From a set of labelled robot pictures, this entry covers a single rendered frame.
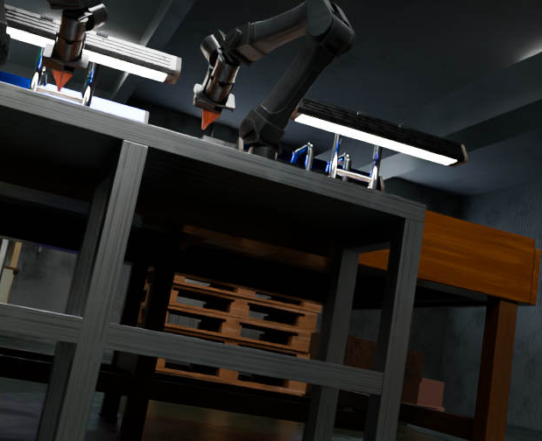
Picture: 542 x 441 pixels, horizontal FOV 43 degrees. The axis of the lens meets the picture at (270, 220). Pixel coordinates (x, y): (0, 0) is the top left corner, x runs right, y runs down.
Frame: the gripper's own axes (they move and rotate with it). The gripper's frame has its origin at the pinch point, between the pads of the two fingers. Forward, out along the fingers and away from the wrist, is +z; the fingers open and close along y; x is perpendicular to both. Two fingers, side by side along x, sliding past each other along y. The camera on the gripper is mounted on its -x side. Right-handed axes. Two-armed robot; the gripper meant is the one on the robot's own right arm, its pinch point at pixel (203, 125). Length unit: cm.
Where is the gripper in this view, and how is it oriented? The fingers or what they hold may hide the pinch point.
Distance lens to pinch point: 179.0
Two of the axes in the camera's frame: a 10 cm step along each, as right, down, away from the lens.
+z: -3.7, 7.2, 5.9
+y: -9.3, -2.3, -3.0
